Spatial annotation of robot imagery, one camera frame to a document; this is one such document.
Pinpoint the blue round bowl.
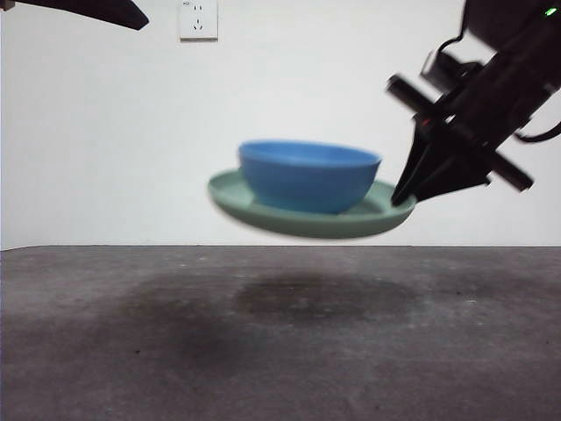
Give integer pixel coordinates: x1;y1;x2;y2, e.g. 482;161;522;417
238;139;382;216

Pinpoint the pale green round plate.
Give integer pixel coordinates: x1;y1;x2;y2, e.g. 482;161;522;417
207;168;418;240

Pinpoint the black cable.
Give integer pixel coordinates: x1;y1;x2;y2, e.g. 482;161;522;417
515;120;561;144
437;17;468;56

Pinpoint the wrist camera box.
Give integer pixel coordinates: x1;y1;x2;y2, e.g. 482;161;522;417
419;48;483;91

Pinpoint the white wall socket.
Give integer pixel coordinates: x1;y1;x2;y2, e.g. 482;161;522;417
179;0;219;43

